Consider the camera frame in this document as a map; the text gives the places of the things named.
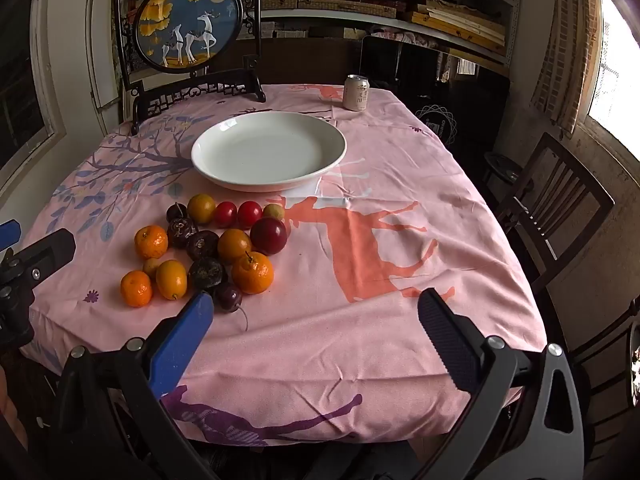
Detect pink drink can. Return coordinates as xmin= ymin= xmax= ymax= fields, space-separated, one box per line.
xmin=342 ymin=74 xmax=370 ymax=112

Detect pink printed tablecloth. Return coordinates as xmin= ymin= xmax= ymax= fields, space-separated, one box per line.
xmin=22 ymin=82 xmax=548 ymax=448

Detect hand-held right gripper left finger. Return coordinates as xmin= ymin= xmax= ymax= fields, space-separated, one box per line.
xmin=50 ymin=290 xmax=221 ymax=480

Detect smooth round orange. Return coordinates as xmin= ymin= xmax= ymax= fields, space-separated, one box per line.
xmin=217 ymin=228 xmax=252 ymax=263

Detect stack of wooden boards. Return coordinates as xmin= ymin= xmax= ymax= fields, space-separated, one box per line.
xmin=410 ymin=0 xmax=508 ymax=57

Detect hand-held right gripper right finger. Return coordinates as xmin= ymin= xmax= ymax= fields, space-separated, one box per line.
xmin=415 ymin=287 xmax=586 ymax=480

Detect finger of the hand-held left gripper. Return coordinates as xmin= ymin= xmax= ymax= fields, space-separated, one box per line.
xmin=0 ymin=228 xmax=77 ymax=292
xmin=0 ymin=219 xmax=22 ymax=252

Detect white oval plate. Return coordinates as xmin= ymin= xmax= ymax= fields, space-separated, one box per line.
xmin=191 ymin=111 xmax=348 ymax=192

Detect white leaning board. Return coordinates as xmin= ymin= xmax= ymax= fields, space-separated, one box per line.
xmin=85 ymin=0 xmax=126 ymax=111

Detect dark round stool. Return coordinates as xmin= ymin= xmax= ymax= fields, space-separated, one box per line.
xmin=482 ymin=152 xmax=523 ymax=186

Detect dark red plum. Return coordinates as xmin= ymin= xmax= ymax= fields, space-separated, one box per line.
xmin=250 ymin=217 xmax=288 ymax=255

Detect yellow round plum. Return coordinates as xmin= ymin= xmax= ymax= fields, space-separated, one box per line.
xmin=187 ymin=194 xmax=217 ymax=225

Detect white framed window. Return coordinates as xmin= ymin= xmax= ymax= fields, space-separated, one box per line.
xmin=0 ymin=0 xmax=68 ymax=176

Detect bright window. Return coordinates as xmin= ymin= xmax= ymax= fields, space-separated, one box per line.
xmin=582 ymin=0 xmax=640 ymax=146

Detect bamboo blind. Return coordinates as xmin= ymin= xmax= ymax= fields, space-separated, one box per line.
xmin=530 ymin=0 xmax=607 ymax=133

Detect black glossy cabinet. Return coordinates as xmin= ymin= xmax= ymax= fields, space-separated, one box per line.
xmin=360 ymin=35 xmax=511 ymax=148

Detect orange mandarin with stem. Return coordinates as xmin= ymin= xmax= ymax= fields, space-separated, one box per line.
xmin=231 ymin=251 xmax=275 ymax=295

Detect smooth oval orange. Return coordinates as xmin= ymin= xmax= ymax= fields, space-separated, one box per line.
xmin=155 ymin=259 xmax=188 ymax=301

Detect white metal shelf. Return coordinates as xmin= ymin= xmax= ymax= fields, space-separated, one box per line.
xmin=245 ymin=0 xmax=521 ymax=68

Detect round deer screen black stand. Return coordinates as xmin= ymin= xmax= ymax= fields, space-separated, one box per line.
xmin=114 ymin=0 xmax=268 ymax=136

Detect dark wooden chair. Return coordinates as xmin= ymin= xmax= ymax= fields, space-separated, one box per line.
xmin=492 ymin=132 xmax=616 ymax=281

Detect wrinkled purple passion fruit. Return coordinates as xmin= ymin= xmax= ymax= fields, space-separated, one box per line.
xmin=188 ymin=257 xmax=225 ymax=291
xmin=186 ymin=230 xmax=221 ymax=262
xmin=167 ymin=219 xmax=199 ymax=249

